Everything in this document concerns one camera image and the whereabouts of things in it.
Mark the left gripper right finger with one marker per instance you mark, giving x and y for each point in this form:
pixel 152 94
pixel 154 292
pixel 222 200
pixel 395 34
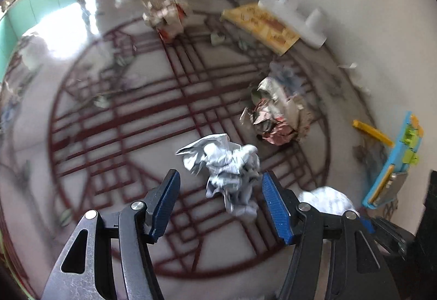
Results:
pixel 282 204

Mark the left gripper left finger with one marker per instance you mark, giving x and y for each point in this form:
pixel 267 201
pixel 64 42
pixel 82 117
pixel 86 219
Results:
pixel 160 203

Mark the white paper ball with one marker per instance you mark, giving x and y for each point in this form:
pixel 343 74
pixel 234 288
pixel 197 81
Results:
pixel 234 170

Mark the teal kitchen cabinets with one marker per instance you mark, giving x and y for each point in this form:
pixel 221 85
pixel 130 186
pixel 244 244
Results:
pixel 23 15

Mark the crumpled white paper near edge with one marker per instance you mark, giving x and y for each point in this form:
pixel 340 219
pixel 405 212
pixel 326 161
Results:
pixel 327 200

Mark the yellow plastic stick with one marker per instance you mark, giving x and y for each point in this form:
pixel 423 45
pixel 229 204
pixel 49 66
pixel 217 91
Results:
pixel 373 132

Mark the white foam block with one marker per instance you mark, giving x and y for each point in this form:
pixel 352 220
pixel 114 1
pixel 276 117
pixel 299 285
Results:
pixel 311 28

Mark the yellow picture book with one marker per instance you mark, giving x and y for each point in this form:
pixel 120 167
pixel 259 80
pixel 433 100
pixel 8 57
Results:
pixel 263 26

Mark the crumpled red white wrapper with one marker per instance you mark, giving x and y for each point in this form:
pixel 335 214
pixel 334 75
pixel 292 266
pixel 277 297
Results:
pixel 166 17

